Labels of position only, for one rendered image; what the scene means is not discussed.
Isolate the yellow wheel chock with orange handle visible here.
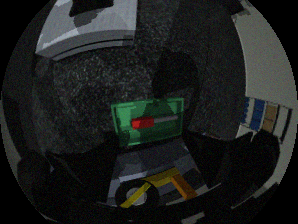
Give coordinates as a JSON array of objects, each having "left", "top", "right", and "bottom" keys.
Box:
[{"left": 140, "top": 167, "right": 197, "bottom": 200}]

